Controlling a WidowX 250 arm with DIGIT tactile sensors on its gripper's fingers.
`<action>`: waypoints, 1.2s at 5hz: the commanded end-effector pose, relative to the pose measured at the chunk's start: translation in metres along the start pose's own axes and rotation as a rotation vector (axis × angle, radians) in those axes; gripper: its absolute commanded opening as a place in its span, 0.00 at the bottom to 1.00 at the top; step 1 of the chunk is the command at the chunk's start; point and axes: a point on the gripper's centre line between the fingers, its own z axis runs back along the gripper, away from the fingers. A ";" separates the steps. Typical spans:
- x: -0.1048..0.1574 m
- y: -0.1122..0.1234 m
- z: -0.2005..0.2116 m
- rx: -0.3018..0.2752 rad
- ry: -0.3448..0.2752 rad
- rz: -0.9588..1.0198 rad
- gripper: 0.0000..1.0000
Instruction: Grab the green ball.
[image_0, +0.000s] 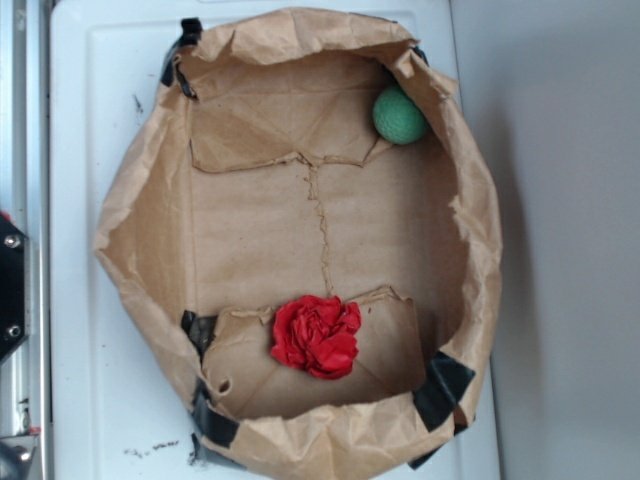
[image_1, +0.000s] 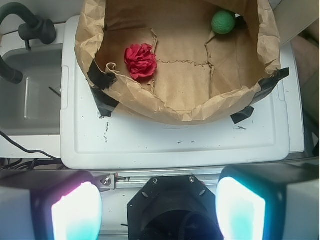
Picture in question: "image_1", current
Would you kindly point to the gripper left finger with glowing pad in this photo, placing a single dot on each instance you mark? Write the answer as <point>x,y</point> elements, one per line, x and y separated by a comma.
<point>49,205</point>

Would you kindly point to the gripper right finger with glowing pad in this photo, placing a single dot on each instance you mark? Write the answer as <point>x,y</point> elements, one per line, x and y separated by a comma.
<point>269,201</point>

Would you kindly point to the red crumpled paper ball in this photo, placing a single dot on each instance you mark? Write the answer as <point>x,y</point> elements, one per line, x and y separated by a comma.
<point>140,61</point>

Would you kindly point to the green dimpled ball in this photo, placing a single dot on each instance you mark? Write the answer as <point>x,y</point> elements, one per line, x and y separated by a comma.
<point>223,22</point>

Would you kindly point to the grey sink basin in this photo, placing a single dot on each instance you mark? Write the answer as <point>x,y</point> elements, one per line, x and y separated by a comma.
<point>33,106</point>

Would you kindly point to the black tape strip right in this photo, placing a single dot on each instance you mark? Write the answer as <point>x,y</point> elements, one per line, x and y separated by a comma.
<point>267,86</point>

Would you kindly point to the black tape strip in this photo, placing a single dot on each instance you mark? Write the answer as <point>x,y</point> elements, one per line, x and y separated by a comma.
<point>267,86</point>
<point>102,81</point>

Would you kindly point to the black tape strip left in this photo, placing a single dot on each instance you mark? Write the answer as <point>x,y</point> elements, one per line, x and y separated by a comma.
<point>102,81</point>

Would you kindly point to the brown paper bag tray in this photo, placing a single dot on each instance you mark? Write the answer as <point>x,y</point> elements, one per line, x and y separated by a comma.
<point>201,76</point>

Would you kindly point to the black faucet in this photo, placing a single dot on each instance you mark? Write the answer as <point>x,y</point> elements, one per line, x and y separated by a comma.
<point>34,27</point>

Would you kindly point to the aluminium extrusion rail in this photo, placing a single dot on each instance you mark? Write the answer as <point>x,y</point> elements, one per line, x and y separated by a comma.
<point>137,179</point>

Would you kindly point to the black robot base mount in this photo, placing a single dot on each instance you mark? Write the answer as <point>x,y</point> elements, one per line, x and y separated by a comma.
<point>173,211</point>

